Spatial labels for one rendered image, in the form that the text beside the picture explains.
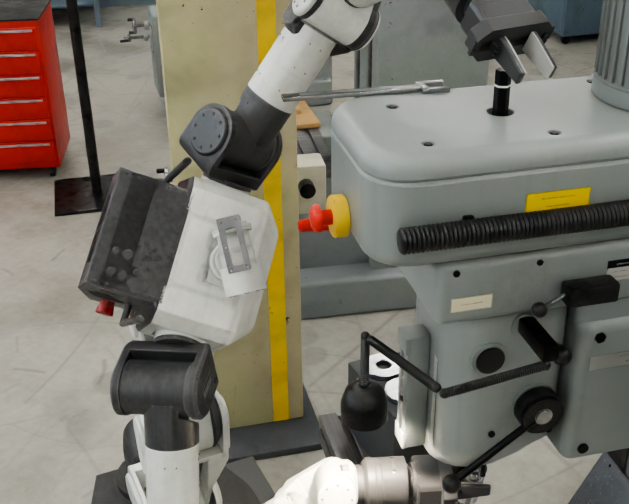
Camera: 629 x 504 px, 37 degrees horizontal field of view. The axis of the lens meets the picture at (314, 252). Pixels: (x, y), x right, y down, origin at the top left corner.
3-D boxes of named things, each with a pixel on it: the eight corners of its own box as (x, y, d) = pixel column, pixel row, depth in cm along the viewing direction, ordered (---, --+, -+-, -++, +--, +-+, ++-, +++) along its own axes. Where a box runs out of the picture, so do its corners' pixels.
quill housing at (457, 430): (442, 494, 144) (454, 320, 129) (400, 414, 161) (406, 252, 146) (555, 473, 148) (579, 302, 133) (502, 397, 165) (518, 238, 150)
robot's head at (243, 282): (218, 299, 150) (232, 296, 142) (203, 238, 151) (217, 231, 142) (256, 290, 153) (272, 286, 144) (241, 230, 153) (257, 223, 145)
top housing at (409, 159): (372, 279, 119) (374, 163, 111) (322, 196, 141) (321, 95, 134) (697, 235, 129) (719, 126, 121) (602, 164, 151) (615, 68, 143)
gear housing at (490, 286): (436, 331, 126) (439, 267, 122) (382, 249, 147) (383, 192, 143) (656, 298, 133) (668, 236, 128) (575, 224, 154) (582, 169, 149)
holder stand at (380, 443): (391, 486, 201) (394, 412, 191) (347, 427, 218) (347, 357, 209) (440, 470, 205) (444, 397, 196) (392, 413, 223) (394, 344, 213)
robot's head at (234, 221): (223, 276, 149) (220, 276, 142) (211, 224, 150) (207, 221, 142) (261, 267, 150) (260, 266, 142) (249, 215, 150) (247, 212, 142)
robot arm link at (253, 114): (228, 73, 155) (186, 139, 159) (259, 102, 151) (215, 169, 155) (270, 90, 165) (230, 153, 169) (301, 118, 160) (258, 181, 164)
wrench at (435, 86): (284, 105, 131) (284, 99, 130) (279, 96, 134) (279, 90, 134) (450, 92, 135) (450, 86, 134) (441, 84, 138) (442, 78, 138)
